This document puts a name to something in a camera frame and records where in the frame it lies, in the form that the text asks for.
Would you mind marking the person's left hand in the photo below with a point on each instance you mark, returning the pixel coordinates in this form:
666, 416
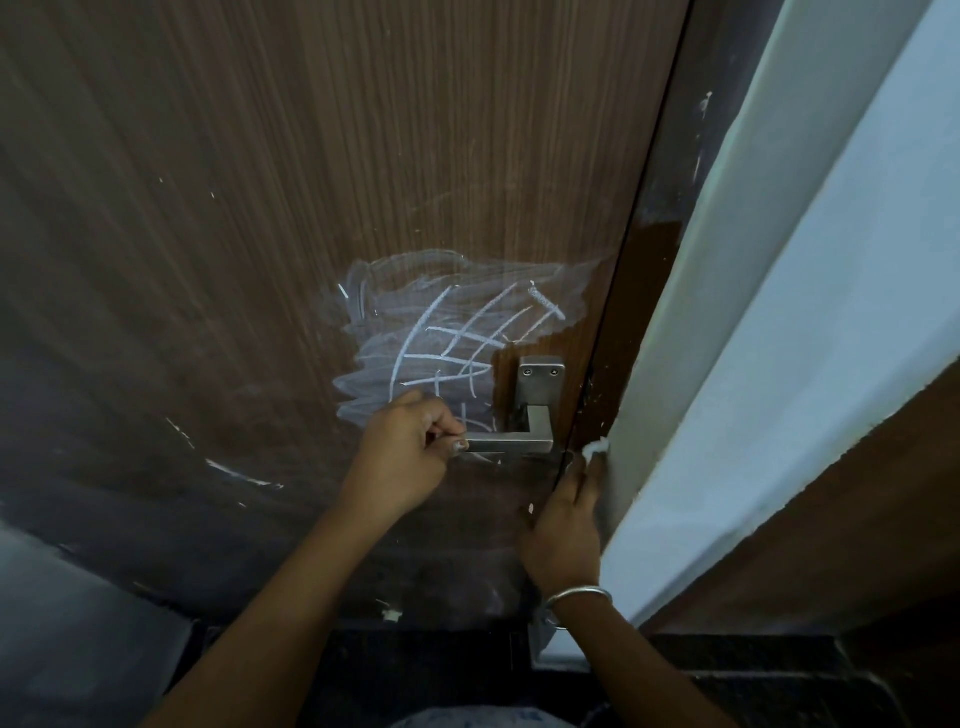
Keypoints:
397, 457

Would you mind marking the person's right hand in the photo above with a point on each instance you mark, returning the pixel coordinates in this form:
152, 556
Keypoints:
561, 536

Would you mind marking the person's left fingers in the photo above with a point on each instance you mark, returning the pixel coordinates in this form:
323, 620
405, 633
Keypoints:
447, 435

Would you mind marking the person's right fingers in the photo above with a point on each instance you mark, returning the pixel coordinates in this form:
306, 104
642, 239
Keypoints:
583, 484

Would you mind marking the white cloth wad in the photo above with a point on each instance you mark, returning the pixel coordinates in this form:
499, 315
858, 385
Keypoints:
598, 448

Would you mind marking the person's right forearm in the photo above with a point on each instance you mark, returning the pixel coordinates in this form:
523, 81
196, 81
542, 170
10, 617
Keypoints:
630, 667

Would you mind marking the person's left forearm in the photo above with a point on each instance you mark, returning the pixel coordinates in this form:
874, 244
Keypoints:
285, 622

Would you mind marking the person's light blue clothing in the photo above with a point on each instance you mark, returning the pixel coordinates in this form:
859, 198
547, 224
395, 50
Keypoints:
480, 718

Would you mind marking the brown wooden door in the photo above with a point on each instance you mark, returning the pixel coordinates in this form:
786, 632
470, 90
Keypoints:
262, 225

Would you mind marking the brown wooden wall panel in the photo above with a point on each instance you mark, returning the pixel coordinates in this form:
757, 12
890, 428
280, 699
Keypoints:
840, 525

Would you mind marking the dark brown door frame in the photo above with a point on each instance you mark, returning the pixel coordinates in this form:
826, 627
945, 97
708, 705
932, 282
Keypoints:
660, 225

